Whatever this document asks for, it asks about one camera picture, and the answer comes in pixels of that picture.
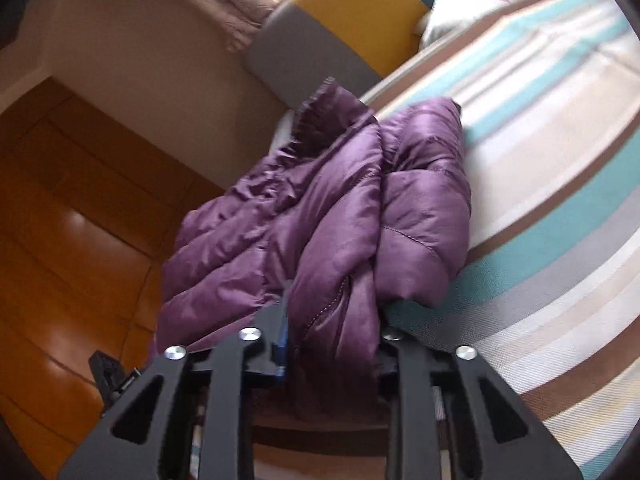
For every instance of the striped bed sheet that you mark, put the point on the striped bed sheet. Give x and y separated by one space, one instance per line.
550 160

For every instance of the grey yellow blue headboard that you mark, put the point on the grey yellow blue headboard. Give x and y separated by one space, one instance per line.
345 15

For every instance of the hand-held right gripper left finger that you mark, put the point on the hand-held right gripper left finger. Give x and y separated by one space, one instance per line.
283 340

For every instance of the purple puffer jacket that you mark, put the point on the purple puffer jacket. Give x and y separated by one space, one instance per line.
320 220

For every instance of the patterned beige curtain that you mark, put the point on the patterned beige curtain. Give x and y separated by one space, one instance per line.
235 0

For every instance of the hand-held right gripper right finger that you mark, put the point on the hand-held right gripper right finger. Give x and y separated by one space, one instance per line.
402 365

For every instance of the wooden wardrobe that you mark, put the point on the wooden wardrobe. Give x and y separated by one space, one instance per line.
75 235

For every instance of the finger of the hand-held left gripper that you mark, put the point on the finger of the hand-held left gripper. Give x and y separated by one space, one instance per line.
107 372

